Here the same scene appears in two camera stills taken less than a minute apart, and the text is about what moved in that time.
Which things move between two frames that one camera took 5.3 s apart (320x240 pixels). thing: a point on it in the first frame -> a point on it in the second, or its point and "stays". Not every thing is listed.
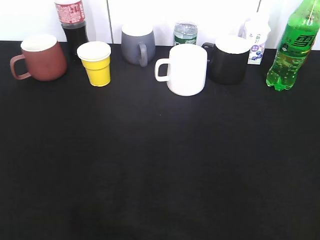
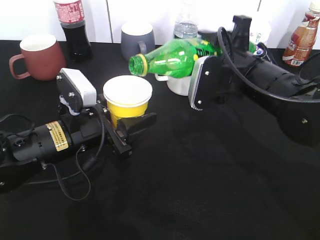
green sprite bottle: (303, 23) -> (174, 58)
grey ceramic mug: (138, 43) stays
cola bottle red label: (71, 14) stays
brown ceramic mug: (45, 59) stays
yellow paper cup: (95, 56) -> (127, 96)
